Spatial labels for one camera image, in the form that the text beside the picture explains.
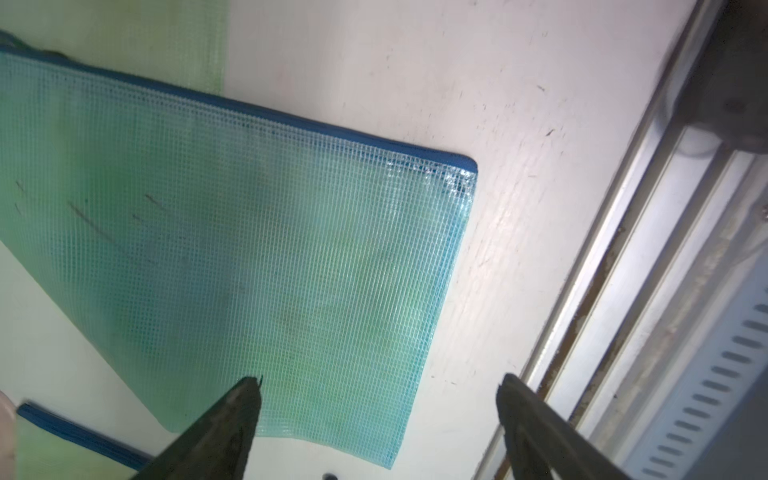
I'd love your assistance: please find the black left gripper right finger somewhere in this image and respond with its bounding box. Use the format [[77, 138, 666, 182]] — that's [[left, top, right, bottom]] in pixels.
[[496, 373, 627, 479]]

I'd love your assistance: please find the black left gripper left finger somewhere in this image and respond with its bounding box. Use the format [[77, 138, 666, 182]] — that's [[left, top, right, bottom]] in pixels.
[[134, 377, 262, 479]]

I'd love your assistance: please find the large teal document bag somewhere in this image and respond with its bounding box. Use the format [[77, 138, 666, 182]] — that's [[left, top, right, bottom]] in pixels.
[[1, 46, 478, 469]]

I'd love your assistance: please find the pale green document bag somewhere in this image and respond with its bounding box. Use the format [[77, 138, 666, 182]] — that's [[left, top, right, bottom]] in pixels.
[[1, 1, 230, 94]]

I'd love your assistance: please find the light green document bag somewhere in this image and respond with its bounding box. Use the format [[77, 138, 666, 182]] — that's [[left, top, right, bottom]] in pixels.
[[13, 403, 153, 479]]

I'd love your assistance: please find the aluminium mounting rail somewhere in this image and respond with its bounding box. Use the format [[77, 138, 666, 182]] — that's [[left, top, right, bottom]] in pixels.
[[478, 1, 767, 479]]

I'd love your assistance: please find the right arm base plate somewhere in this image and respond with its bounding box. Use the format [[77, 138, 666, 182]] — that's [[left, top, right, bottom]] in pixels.
[[678, 1, 767, 155]]

